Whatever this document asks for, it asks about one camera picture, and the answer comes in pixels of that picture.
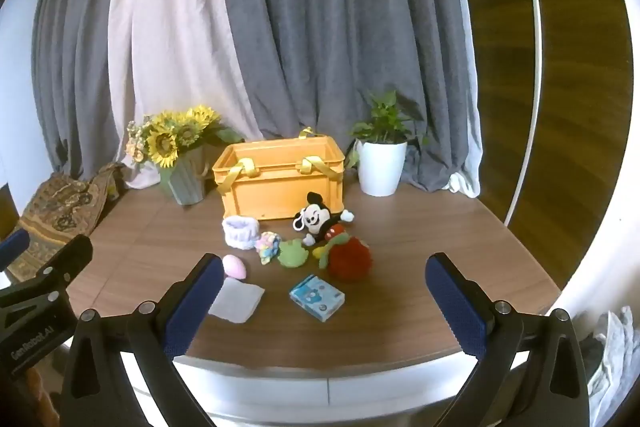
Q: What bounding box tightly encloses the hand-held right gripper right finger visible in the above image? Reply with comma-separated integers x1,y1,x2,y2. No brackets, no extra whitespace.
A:
425,252,589,427

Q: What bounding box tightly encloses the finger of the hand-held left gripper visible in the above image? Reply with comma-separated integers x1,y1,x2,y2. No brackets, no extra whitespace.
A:
0,228,31,271
0,234,95,309

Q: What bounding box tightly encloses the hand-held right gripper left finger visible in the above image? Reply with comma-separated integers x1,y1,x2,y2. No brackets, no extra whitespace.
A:
60,253,225,427

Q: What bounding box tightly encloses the lavender fluffy headband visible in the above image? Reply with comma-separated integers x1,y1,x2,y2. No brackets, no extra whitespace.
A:
222,215,261,251

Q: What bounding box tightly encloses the green plush toy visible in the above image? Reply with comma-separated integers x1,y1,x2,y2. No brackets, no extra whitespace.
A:
277,239,311,269

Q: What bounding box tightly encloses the orange basket with yellow handles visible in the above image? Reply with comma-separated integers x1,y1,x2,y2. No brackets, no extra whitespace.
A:
212,127,347,222

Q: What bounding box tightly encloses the person's left forearm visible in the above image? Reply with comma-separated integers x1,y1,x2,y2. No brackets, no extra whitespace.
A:
20,367,64,427

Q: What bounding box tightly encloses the white square cloth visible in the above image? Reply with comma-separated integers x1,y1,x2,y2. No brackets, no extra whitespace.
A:
207,278,266,324

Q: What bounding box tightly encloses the brown patterned cloth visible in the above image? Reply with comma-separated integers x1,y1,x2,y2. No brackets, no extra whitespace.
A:
9,162,127,284

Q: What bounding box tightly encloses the pink egg sponge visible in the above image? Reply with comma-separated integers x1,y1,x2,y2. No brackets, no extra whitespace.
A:
222,255,249,280

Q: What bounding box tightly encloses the pastel multicolour scrunchie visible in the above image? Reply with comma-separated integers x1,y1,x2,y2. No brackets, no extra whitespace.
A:
254,232,282,266

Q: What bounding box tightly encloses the red fluffy plush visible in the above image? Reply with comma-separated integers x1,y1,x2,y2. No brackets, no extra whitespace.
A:
320,234,374,283

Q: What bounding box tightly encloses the blue tissue pack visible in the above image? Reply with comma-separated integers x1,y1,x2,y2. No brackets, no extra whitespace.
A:
289,274,346,323

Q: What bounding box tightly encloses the pale green ribbed vase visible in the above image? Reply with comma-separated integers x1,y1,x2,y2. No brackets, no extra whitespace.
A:
159,147,209,206

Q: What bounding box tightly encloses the mouse plush toy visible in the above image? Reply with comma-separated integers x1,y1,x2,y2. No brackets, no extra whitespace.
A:
292,192,356,258

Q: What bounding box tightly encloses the sunflower bouquet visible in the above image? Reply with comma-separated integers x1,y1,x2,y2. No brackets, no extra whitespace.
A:
124,105,246,170

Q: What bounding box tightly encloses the white plant pot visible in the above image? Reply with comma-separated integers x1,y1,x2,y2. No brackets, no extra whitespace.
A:
356,140,408,198

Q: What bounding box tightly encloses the white crumpled cloth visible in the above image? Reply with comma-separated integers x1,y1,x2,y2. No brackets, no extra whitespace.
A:
582,306,640,427

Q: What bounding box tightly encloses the grey curtain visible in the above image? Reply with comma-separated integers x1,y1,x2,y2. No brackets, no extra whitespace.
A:
31,0,140,180
219,0,482,194

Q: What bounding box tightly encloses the white curtain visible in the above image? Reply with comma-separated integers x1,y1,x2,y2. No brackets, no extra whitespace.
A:
447,0,483,198
107,0,261,190

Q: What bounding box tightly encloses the green leafy plant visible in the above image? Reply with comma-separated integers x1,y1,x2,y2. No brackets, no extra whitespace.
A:
346,91,431,168

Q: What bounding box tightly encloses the white curved tube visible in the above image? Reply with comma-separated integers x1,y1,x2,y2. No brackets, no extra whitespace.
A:
502,0,546,225

